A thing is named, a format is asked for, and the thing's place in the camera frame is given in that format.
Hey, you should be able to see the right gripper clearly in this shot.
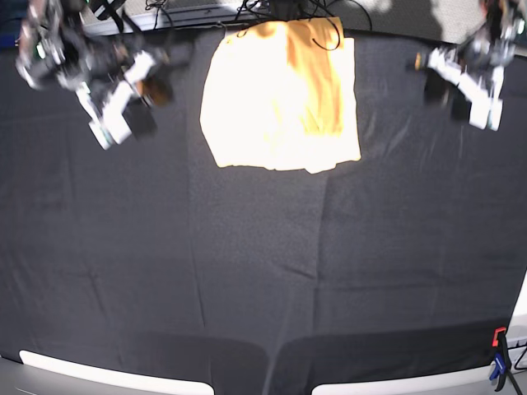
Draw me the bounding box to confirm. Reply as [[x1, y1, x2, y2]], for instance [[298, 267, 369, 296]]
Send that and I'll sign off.
[[76, 49, 174, 139]]

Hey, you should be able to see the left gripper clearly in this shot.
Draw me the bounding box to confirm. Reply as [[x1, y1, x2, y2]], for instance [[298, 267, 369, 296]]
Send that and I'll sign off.
[[415, 47, 505, 122]]

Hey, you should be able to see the yellow t-shirt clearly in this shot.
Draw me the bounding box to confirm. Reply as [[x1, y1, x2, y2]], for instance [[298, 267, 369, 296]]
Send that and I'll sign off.
[[200, 17, 361, 174]]

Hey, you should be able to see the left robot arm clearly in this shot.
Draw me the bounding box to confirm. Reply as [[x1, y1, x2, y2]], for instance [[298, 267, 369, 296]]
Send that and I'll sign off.
[[414, 1, 526, 131]]

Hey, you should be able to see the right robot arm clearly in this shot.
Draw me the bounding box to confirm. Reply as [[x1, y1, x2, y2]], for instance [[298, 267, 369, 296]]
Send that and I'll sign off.
[[16, 1, 171, 150]]

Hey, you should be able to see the black box device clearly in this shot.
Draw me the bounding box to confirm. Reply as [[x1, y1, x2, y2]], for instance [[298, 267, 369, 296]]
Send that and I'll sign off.
[[86, 0, 126, 21]]

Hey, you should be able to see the black table cloth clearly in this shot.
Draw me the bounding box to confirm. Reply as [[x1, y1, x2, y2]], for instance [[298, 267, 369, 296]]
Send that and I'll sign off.
[[1, 29, 526, 394]]

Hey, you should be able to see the white front bar left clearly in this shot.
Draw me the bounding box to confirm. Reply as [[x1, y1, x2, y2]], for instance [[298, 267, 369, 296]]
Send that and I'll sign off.
[[19, 350, 214, 395]]

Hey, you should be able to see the white bar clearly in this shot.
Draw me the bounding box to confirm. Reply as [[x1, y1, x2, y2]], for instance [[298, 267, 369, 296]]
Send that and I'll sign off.
[[312, 365, 494, 395], [19, 350, 214, 395]]

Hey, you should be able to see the white front bar right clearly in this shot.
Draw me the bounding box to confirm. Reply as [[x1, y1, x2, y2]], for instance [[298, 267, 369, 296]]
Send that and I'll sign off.
[[312, 365, 494, 395]]

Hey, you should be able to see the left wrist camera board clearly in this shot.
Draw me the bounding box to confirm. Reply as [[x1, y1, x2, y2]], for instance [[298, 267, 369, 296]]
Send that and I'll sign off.
[[469, 98, 503, 131]]

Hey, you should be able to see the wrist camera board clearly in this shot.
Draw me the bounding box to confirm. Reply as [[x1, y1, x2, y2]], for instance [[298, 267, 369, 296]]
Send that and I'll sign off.
[[89, 116, 132, 150], [469, 98, 503, 131]]

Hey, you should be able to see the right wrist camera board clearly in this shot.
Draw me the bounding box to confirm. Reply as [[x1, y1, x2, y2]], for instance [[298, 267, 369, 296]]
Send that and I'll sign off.
[[89, 116, 132, 150]]

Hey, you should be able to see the black cable bundle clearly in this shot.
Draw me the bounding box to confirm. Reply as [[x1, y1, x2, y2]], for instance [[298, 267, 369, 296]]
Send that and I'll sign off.
[[234, 0, 371, 30]]

